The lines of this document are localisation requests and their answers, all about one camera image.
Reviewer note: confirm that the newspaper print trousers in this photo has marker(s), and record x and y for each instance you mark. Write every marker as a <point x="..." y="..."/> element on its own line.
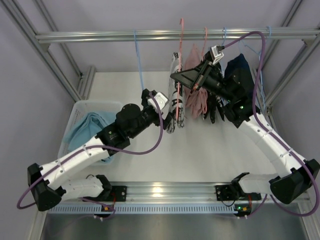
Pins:
<point x="176" y="95"/>

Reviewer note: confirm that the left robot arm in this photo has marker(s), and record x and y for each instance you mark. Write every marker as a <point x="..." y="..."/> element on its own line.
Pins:
<point x="51" y="183"/>

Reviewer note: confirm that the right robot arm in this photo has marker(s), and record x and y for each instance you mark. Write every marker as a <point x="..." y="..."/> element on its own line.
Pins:
<point x="294" y="175"/>

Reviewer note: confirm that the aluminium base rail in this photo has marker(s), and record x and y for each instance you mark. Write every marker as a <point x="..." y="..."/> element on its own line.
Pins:
<point x="170" y="192"/>

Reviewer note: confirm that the aluminium hanging rail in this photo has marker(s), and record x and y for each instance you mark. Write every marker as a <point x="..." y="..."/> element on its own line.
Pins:
<point x="278" y="33"/>

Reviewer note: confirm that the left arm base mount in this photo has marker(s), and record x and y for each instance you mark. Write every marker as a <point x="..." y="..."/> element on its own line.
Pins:
<point x="117" y="194"/>

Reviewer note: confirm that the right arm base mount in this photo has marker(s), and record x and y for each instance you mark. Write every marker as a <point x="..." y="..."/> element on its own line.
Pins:
<point x="229" y="192"/>

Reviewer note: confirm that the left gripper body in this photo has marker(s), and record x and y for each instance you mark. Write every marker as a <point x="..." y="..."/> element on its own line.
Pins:
<point x="155" y="110"/>

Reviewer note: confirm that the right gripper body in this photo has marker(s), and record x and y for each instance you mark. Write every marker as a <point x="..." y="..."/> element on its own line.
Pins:
<point x="202" y="77"/>

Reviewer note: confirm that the black patterned trousers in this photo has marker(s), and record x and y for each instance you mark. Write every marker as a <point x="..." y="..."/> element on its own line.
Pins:
<point x="214" y="101"/>

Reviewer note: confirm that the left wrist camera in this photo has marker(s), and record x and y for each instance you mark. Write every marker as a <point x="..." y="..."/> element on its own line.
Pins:
<point x="160" y="101"/>

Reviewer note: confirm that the light blue trousers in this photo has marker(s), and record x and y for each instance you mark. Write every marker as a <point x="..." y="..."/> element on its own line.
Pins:
<point x="84" y="129"/>

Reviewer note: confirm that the slotted cable duct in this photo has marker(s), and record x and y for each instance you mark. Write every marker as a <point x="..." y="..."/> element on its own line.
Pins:
<point x="119" y="208"/>

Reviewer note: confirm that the pink trousers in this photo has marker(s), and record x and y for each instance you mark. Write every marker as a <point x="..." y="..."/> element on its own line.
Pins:
<point x="196" y="101"/>

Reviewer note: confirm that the white plastic basket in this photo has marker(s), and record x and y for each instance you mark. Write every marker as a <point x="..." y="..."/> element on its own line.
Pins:
<point x="83" y="107"/>

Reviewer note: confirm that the navy blue trousers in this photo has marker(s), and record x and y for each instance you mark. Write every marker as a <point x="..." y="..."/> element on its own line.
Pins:
<point x="238" y="69"/>

